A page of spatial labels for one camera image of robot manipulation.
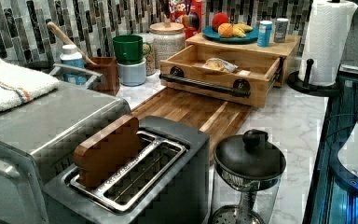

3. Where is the wooden drawer with black handle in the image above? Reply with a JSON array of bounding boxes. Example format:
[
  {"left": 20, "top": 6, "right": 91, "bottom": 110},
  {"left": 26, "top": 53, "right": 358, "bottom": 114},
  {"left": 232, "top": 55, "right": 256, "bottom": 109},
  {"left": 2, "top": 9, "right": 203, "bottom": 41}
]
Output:
[{"left": 159, "top": 45, "right": 284, "bottom": 107}]

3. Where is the bagged food in drawer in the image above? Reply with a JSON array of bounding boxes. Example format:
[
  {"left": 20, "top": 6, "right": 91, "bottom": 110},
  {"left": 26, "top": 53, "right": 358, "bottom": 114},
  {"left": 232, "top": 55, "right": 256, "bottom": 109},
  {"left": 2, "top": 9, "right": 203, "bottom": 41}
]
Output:
[{"left": 202, "top": 58, "right": 238, "bottom": 73}]

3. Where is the wooden drawer cabinet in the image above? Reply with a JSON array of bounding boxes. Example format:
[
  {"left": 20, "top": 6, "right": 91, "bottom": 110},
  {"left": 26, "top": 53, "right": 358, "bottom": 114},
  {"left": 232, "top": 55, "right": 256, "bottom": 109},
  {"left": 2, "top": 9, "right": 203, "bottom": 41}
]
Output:
[{"left": 186, "top": 34, "right": 301, "bottom": 87}]

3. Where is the wooden cutting board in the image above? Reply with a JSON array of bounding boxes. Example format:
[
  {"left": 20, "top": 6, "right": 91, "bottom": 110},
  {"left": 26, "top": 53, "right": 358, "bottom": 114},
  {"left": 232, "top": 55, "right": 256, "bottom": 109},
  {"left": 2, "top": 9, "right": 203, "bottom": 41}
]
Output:
[{"left": 132, "top": 88, "right": 254, "bottom": 161}]

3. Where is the light blue mug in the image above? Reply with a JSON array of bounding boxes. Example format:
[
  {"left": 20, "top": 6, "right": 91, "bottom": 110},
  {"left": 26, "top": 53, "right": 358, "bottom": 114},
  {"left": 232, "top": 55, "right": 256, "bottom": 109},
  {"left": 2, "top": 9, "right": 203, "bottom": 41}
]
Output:
[{"left": 117, "top": 59, "right": 146, "bottom": 86}]

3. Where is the clear jar with plastic lid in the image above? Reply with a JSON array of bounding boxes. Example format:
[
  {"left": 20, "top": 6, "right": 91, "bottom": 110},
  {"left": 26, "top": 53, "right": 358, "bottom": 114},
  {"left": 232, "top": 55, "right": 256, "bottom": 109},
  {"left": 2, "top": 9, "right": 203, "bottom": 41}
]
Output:
[{"left": 140, "top": 33, "right": 156, "bottom": 76}]

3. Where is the brown toy bread slice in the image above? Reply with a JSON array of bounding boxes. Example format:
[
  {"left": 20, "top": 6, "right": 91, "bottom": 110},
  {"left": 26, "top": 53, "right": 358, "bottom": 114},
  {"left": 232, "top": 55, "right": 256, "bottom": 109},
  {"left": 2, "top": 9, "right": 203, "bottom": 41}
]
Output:
[{"left": 73, "top": 115, "right": 143, "bottom": 189}]

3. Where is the grey two-slot toaster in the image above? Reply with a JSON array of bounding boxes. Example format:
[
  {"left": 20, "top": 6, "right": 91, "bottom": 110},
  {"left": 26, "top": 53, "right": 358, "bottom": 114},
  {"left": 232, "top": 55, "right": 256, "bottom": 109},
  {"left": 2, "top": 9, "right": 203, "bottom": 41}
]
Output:
[{"left": 44, "top": 116, "right": 210, "bottom": 224}]

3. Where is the green mug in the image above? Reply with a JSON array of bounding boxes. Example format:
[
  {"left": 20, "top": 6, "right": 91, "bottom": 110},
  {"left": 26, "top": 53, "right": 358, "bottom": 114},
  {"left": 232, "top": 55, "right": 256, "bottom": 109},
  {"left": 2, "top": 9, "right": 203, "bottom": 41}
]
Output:
[{"left": 113, "top": 35, "right": 150, "bottom": 64}]

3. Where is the black-lidded french press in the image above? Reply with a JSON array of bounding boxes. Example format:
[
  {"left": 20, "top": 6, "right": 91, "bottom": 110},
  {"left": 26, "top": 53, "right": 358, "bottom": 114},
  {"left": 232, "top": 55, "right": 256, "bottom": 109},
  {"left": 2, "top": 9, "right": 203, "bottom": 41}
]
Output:
[{"left": 208, "top": 129, "right": 286, "bottom": 224}]

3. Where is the brown wooden utensil holder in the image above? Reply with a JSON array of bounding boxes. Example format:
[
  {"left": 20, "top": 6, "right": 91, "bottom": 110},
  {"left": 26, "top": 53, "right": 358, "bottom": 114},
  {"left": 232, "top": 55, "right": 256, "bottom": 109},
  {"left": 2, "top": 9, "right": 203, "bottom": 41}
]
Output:
[{"left": 86, "top": 57, "right": 120, "bottom": 96}]

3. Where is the teal plate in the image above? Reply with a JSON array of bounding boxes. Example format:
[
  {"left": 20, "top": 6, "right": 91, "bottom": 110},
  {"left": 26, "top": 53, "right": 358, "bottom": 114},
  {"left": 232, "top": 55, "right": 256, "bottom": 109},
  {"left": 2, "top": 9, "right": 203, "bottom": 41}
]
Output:
[{"left": 201, "top": 25, "right": 260, "bottom": 44}]

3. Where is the orange toy fruit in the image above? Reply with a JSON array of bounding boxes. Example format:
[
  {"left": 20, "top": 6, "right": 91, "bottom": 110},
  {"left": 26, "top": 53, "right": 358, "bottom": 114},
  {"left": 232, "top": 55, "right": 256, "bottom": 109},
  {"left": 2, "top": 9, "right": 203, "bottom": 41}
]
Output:
[{"left": 218, "top": 23, "right": 233, "bottom": 38}]

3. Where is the red Froot Loops box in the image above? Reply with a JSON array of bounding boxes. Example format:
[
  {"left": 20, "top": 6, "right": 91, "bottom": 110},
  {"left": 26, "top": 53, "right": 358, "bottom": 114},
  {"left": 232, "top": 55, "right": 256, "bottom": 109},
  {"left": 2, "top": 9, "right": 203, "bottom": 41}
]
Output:
[{"left": 168, "top": 0, "right": 205, "bottom": 38}]

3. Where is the yellow toy banana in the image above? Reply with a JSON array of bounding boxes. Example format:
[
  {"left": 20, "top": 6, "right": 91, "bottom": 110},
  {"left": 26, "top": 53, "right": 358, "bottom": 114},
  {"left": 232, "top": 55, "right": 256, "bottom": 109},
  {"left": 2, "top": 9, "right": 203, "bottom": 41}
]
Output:
[{"left": 232, "top": 23, "right": 253, "bottom": 37}]

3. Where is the red toy apple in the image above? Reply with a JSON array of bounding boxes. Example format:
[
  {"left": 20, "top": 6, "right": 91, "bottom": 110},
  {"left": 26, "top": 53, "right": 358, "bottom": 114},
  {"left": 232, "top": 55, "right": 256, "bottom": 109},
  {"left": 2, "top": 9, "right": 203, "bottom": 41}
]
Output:
[{"left": 211, "top": 12, "right": 229, "bottom": 32}]

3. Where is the grey metal rack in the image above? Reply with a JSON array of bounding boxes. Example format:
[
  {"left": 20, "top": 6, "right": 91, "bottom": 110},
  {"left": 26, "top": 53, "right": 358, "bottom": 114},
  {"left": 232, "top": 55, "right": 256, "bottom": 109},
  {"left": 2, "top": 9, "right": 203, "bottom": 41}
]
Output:
[{"left": 49, "top": 63, "right": 103, "bottom": 90}]

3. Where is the blue salt shaker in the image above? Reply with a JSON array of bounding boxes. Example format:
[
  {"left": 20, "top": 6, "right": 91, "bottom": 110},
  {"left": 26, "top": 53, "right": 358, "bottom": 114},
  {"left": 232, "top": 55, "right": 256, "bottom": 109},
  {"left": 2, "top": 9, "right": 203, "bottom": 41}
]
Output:
[{"left": 257, "top": 21, "right": 272, "bottom": 47}]

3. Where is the black paper towel holder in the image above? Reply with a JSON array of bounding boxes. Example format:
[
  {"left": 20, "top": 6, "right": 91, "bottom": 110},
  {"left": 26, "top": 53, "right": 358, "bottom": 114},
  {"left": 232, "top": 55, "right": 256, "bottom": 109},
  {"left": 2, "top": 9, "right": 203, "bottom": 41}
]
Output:
[{"left": 286, "top": 59, "right": 343, "bottom": 97}]

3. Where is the blue bottle with white cap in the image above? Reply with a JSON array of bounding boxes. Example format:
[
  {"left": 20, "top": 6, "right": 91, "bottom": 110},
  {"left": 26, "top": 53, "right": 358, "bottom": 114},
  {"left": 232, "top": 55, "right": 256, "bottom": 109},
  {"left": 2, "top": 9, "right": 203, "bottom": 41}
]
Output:
[{"left": 60, "top": 45, "right": 87, "bottom": 85}]

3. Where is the grey pepper shaker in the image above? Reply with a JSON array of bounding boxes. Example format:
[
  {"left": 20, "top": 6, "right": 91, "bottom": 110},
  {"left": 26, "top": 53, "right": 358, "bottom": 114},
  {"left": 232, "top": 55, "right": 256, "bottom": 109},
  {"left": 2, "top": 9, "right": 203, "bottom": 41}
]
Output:
[{"left": 274, "top": 18, "right": 289, "bottom": 43}]

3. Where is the silver toaster oven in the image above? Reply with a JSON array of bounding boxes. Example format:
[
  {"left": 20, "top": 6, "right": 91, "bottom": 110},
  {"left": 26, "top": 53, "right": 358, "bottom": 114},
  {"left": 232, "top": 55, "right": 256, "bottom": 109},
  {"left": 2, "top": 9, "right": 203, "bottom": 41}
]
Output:
[{"left": 0, "top": 82, "right": 131, "bottom": 224}]

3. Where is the white paper towel roll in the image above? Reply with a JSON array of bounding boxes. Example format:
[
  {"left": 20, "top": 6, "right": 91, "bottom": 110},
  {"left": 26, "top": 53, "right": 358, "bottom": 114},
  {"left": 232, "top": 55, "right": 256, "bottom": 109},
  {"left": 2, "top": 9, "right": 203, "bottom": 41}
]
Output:
[{"left": 298, "top": 0, "right": 358, "bottom": 86}]

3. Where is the white striped folded towel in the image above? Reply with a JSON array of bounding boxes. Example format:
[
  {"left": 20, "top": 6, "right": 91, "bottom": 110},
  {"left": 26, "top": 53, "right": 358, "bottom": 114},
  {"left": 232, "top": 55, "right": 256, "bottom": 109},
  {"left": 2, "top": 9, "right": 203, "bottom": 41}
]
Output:
[{"left": 0, "top": 58, "right": 60, "bottom": 112}]

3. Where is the wooden spoon handle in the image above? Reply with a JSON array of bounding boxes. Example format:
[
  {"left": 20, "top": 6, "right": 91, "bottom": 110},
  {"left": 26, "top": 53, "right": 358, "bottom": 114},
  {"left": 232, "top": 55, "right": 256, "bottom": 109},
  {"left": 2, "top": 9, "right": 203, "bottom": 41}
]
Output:
[{"left": 47, "top": 21, "right": 94, "bottom": 64}]

